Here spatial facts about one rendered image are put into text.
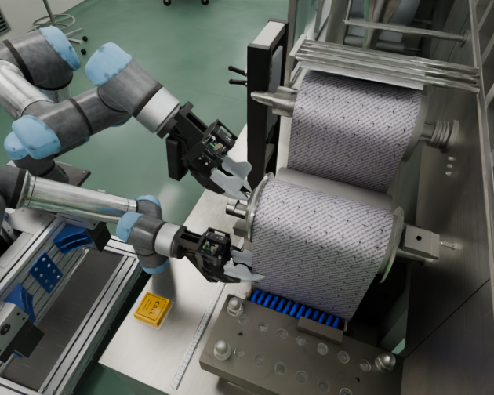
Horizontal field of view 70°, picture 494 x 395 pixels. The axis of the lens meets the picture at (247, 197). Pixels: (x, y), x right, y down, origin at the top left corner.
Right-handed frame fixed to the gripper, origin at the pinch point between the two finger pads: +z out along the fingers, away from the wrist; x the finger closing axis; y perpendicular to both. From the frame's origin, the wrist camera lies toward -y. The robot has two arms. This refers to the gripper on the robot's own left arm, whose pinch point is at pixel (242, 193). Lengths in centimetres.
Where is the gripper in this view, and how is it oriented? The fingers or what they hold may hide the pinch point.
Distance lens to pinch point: 71.3
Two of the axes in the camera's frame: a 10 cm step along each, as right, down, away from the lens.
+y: 6.0, -3.4, -7.3
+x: 3.5, -7.0, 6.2
